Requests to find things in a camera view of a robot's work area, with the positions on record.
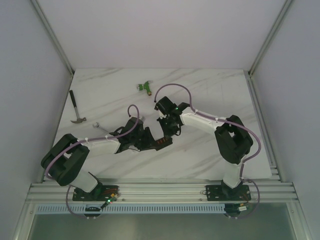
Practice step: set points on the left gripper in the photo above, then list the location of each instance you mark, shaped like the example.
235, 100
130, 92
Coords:
149, 139

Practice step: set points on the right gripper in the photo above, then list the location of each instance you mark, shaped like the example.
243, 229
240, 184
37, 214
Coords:
167, 133

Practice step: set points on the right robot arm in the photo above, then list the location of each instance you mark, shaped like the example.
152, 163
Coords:
233, 141

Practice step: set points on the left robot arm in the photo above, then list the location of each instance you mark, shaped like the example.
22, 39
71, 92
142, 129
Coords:
64, 162

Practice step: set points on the silver open-end wrench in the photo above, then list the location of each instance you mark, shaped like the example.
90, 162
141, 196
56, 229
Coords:
98, 126

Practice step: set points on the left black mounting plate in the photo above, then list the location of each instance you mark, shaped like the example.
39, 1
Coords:
107, 192

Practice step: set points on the black mounting plate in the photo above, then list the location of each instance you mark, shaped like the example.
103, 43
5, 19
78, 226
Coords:
215, 193
107, 192

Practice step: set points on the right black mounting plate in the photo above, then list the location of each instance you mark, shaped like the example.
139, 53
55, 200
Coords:
215, 193

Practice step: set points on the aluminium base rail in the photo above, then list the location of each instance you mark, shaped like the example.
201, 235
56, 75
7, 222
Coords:
165, 191

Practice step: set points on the claw hammer black handle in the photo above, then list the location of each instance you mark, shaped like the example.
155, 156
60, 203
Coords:
79, 119

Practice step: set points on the white slotted cable duct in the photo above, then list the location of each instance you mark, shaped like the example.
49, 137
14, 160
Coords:
139, 208

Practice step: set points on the left aluminium frame post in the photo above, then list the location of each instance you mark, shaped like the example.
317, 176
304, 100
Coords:
53, 38

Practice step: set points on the aluminium frame post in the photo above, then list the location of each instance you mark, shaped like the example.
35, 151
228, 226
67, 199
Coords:
271, 35
53, 38

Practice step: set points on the right aluminium frame post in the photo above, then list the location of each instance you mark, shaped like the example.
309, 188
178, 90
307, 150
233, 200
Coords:
271, 35

